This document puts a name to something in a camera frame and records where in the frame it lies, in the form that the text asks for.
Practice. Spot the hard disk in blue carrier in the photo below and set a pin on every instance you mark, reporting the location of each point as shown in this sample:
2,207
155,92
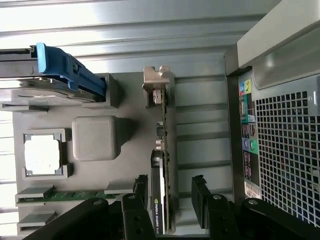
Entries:
50,82

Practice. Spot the silver CPU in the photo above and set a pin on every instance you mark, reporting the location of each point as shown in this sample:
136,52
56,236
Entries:
42,157

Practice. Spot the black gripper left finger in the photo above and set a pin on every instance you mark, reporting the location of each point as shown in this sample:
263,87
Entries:
135,215

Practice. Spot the open black PC case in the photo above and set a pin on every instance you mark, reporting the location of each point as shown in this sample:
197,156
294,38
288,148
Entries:
282,137

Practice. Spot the green RAM stick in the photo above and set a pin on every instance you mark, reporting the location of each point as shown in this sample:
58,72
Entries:
75,195

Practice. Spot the grey parts rack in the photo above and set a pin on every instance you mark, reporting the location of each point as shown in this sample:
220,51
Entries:
92,180

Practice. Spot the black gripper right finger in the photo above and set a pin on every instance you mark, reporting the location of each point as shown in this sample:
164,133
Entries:
215,217

